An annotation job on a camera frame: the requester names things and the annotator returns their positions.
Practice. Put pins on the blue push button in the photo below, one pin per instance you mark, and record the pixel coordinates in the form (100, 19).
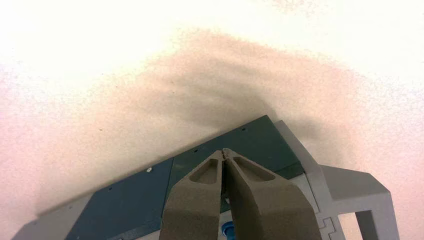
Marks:
(228, 229)

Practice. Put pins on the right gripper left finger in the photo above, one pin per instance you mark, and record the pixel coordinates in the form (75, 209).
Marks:
(193, 212)

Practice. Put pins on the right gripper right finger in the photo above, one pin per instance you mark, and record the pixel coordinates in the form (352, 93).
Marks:
(271, 212)

